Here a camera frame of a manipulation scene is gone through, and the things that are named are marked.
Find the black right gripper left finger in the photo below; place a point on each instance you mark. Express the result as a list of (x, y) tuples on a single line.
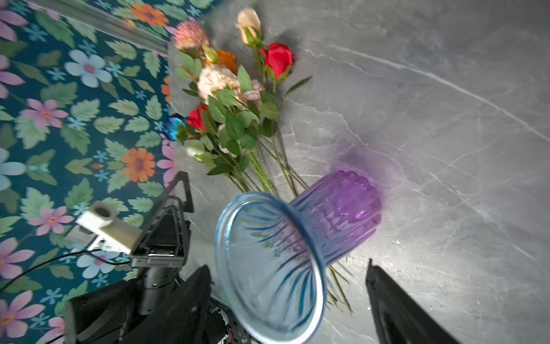
[(180, 316)]

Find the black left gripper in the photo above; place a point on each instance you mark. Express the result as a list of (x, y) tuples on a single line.
[(165, 241)]

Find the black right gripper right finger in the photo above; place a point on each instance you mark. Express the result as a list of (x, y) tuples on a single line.
[(397, 317)]

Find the blue artificial rose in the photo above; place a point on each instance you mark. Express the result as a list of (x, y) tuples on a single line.
[(170, 127)]

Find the red artificial rose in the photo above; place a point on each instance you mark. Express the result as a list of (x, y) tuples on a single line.
[(195, 117)]

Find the purple blue glass vase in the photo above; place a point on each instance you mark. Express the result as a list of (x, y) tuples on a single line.
[(272, 256)]

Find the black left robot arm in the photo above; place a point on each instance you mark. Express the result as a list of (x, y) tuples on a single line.
[(109, 313)]

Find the light pink peony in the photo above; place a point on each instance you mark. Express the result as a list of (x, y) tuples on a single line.
[(254, 94)]

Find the cream pink peony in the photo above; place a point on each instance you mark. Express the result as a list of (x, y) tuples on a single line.
[(215, 77)]

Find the orange artificial flower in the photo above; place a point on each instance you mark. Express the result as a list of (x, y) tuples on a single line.
[(227, 60)]

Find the pink carnation top flower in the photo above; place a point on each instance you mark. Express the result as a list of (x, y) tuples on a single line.
[(189, 34)]

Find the red rose at pile edge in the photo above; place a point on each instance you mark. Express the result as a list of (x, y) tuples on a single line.
[(278, 63)]

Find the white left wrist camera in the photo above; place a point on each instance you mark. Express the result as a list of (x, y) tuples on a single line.
[(101, 228)]

